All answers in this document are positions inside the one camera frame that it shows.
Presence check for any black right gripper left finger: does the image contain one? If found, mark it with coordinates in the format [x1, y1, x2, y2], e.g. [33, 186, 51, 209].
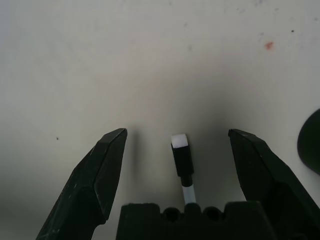
[36, 128, 128, 240]

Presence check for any black plastic cup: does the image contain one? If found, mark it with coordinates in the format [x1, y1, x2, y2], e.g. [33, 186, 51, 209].
[297, 108, 320, 176]

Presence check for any white pen black cap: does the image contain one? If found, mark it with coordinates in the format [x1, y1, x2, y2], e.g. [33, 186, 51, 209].
[170, 133, 198, 206]

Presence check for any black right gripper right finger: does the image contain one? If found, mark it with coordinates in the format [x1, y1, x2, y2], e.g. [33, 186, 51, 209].
[228, 128, 320, 240]

